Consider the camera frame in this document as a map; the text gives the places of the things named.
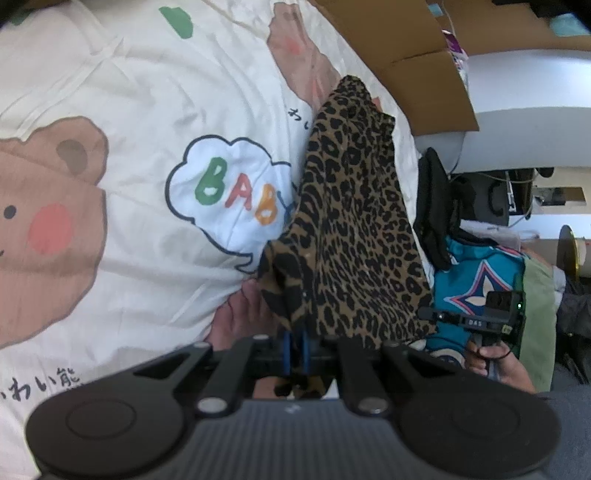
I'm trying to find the cream bear print bedsheet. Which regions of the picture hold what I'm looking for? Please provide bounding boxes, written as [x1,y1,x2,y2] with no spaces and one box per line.
[1,1,418,479]

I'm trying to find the leopard print garment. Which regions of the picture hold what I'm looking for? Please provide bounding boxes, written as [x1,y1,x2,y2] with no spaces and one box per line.
[259,76,437,349]

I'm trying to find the green fabric item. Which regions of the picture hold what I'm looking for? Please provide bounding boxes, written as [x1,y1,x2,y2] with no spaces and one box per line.
[519,257,557,392]

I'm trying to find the pink white packages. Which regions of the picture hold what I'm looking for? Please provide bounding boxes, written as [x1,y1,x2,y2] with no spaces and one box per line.
[442,30,469,87]

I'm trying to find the teal printed garment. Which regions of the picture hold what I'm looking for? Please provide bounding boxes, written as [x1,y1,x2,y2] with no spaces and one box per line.
[425,237,525,366]

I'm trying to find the person right hand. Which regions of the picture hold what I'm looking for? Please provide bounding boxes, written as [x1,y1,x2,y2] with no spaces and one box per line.
[466,341,537,394]

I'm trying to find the folded black garment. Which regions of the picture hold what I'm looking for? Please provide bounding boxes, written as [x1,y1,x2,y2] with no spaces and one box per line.
[413,147,460,271]

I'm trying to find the brown cardboard sheet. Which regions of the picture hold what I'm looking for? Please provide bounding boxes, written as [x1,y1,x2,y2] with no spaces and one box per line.
[315,1,590,136]

